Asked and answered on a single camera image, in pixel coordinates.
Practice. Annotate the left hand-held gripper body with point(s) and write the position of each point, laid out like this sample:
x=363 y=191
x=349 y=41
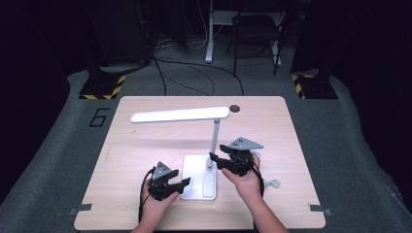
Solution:
x=160 y=189

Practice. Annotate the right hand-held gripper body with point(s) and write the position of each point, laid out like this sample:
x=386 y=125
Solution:
x=243 y=161

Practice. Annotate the light blue cloth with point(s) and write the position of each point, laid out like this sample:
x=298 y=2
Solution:
x=272 y=183

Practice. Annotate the white desk lamp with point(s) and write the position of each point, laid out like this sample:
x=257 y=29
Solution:
x=181 y=115

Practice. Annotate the person's left hand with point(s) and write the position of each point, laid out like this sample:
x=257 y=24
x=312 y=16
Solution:
x=154 y=210

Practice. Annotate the person's right hand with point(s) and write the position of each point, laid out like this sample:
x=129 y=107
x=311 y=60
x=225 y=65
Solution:
x=247 y=187

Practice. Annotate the black yellow striped stand base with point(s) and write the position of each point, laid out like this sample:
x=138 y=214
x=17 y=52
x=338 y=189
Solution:
x=317 y=87
x=100 y=87

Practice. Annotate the black chair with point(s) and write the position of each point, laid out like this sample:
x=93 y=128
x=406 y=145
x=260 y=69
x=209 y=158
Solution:
x=256 y=27

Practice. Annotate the dark cabinet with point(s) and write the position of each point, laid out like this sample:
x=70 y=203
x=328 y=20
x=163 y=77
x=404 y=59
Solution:
x=123 y=32

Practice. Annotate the grey table bracket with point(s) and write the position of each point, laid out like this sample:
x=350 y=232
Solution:
x=81 y=207
x=319 y=208

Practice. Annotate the white desk frame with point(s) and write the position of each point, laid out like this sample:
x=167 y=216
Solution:
x=209 y=39

